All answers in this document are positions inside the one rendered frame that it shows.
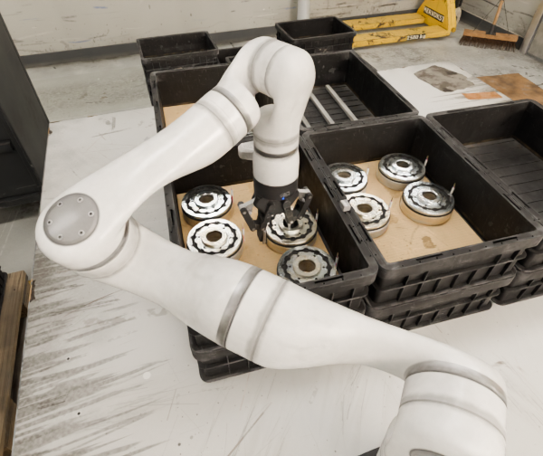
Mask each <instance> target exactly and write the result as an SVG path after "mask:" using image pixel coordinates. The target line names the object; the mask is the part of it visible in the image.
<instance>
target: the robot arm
mask: <svg viewBox="0 0 543 456"><path fill-rule="evenodd" d="M315 74H316V72H315V66H314V63H313V60H312V59H311V57H310V55H309V54H308V53H307V52H306V51H304V50H303V49H301V48H299V47H296V46H293V45H291V44H288V43H285V42H282V41H279V40H277V39H274V38H271V37H269V36H261V37H257V38H255V39H253V40H251V41H249V42H248V43H247V44H246V45H245V46H244V47H243V48H242V49H241V50H240V51H239V52H238V53H237V55H236V56H235V58H234V59H233V61H232V63H231V64H230V66H229V67H228V69H227V70H226V71H225V73H224V75H223V77H222V79H221V80H220V81H219V83H218V84H217V85H216V86H215V87H214V88H212V89H211V90H210V91H209V92H207V93H206V94H205V95H204V97H203V98H201V99H200V100H199V101H198V102H197V103H195V104H194V105H193V106H192V107H191V108H190V109H188V110H187V111H186V112H185V113H184V114H183V115H181V116H180V117H179V118H178V119H176V120H175V121H174V122H172V123H171V124H170V125H168V126H167V127H166V128H164V129H162V130H161V131H160V132H158V133H157V134H156V135H155V136H153V137H152V138H149V139H148V140H146V141H145V142H143V143H141V144H140V145H138V146H136V147H134V148H132V149H131V150H130V151H128V152H127V153H125V154H124V155H122V156H120V157H118V158H116V159H115V160H113V161H112V162H110V163H108V164H107V165H106V166H104V167H102V168H101V169H99V170H97V171H96V172H94V173H92V174H91V175H89V176H87V177H85V178H83V179H82V180H81V181H79V182H78V183H76V184H74V185H72V186H71V187H69V188H68V189H66V190H65V191H63V192H62V193H61V194H59V195H58V196H56V197H55V198H54V199H53V200H52V201H51V202H50V203H48V205H47V206H46V207H45V208H44V209H43V211H42V212H41V214H40V216H39V218H38V221H37V223H36V227H35V240H36V242H37V245H38V247H39V249H40V251H41V252H42V253H43V254H44V255H45V256H46V257H47V258H49V259H50V260H51V261H54V262H55V263H57V264H59V265H61V266H62V267H64V268H66V269H69V270H71V271H74V272H76V273H78V274H79V275H81V276H82V277H85V278H87V279H90V280H95V281H98V282H101V283H105V284H107V285H110V286H112V287H115V288H118V289H121V290H125V291H127V292H130V293H132V294H135V295H138V296H140V297H142V298H144V299H148V300H150V301H152V302H154V303H156V304H158V305H159V306H161V307H162V308H164V309H166V310H167V311H169V312H170V313H171V314H173V315H174V316H175V317H177V318H178V319H180V320H181V321H183V322H184V323H185V324H187V325H188V326H189V327H191V328H192V329H194V330H195V331H197V332H198V333H200V334H202V335H203V336H205V337H207V338H209V339H210V340H212V341H214V342H215V343H216V344H218V345H220V346H222V347H224V348H227V349H228V350H230V351H232V352H234V353H235V354H237V355H239V356H242V357H244V358H246V359H248V360H250V361H253V362H254V363H255V364H257V365H260V366H264V367H267V368H272V369H295V368H305V367H313V366H325V365H335V364H356V365H362V366H370V367H374V368H376V369H379V370H382V371H384V372H387V373H388V374H391V375H394V376H397V377H398V378H400V379H402V380H404V381H405V383H404V388H403V392H402V396H401V401H400V405H399V409H398V414H397V416H396V417H395V418H394V419H393V420H392V422H391V423H390V424H389V426H388V429H387V431H386V435H385V438H384V440H383V441H382V443H381V446H380V448H379V451H378V453H377V455H376V456H506V434H507V388H506V384H505V381H504V379H503V378H502V376H501V375H500V373H499V372H498V371H497V370H496V369H495V368H493V367H492V366H491V365H489V364H488V363H486V362H485V361H483V360H481V359H479V358H478V357H476V356H473V355H471V354H469V353H467V352H465V351H463V350H460V349H459V348H456V347H452V346H449V345H446V344H444V343H442V342H439V341H436V340H434V339H431V338H429V337H424V336H421V335H418V334H415V333H413V332H410V331H407V330H404V329H401V328H398V327H395V326H392V325H389V324H386V323H384V322H382V321H379V320H376V319H373V318H370V317H368V316H365V315H363V314H360V313H358V312H356V311H354V310H352V309H348V308H346V307H343V306H341V305H339V304H337V303H335V302H333V301H330V300H328V299H325V298H322V297H321V296H319V295H317V294H315V293H312V292H310V291H308V290H305V289H303V288H302V287H300V286H298V285H296V284H294V283H292V282H290V281H288V280H285V279H283V278H281V277H279V276H277V275H274V274H272V273H270V272H268V271H265V270H263V269H261V268H258V267H256V266H253V265H251V264H249V263H246V262H243V261H237V260H233V259H229V258H225V257H220V256H214V255H209V254H203V253H199V252H192V251H189V250H187V249H185V248H182V247H180V246H178V245H176V244H174V243H172V242H170V241H169V240H167V239H165V238H163V237H161V236H159V235H158V234H156V233H154V232H152V231H150V230H149V229H148V228H147V227H145V226H144V225H142V224H141V223H139V222H138V221H137V220H136V219H135V218H133V217H132V215H133V214H134V212H135V211H136V210H137V209H138V208H139V207H140V206H141V205H142V204H143V203H144V202H145V201H146V200H147V199H148V198H149V197H150V196H151V195H153V194H154V193H155V192H156V191H157V190H159V189H160V188H161V187H163V186H165V185H167V184H169V183H170V182H172V181H174V180H176V179H178V178H180V177H182V176H186V175H188V174H190V173H193V172H195V171H197V170H199V169H202V168H204V167H206V166H209V165H211V164H212V163H213V162H215V161H216V160H218V159H219V158H220V157H222V156H223V155H224V154H225V153H227V152H228V151H229V150H230V149H231V148H232V147H233V146H234V145H236V144H237V143H238V142H239V141H240V140H241V139H242V138H243V137H244V136H245V135H246V134H247V133H249V132H250V131H251V130H252V129H253V141H251V142H245V143H242V144H241V145H240V146H238V155H239V157H240V158H241V159H247V160H252V169H253V190H254V192H253V195H252V200H250V201H248V202H246V203H244V202H243V201H240V202H238V204H237V205H238V208H239V210H240V212H241V215H242V216H243V219H244V220H245V221H246V223H247V225H248V227H249V228H250V230H251V231H252V232H254V231H255V230H257V236H258V239H259V241H260V242H262V243H263V244H265V243H267V230H266V227H267V224H268V223H269V222H270V220H271V218H272V215H275V214H282V213H284V216H285V217H284V218H283V225H284V226H285V227H287V228H293V223H294V221H295V220H297V219H299V220H301V219H302V218H303V217H304V215H305V213H306V211H307V209H308V207H309V205H310V201H311V199H312V197H313V195H312V193H311V192H310V190H309V189H308V187H306V186H304V187H302V189H298V178H299V163H300V156H299V136H300V122H301V119H302V117H303V114H304V111H305V109H306V106H307V103H308V100H309V97H310V94H311V92H312V89H313V86H314V82H315ZM258 92H261V93H263V94H265V95H267V96H269V97H271V98H273V102H274V104H269V105H265V106H262V107H260V108H259V106H258V103H257V101H256V100H255V98H254V95H255V94H257V93H258ZM297 198H298V200H297V202H296V204H295V205H294V208H293V211H292V210H291V205H292V204H293V203H294V202H295V200H296V199H297ZM254 206H255V207H256V208H257V209H258V215H257V219H256V220H253V219H252V217H251V214H252V208H253V207H254Z"/></svg>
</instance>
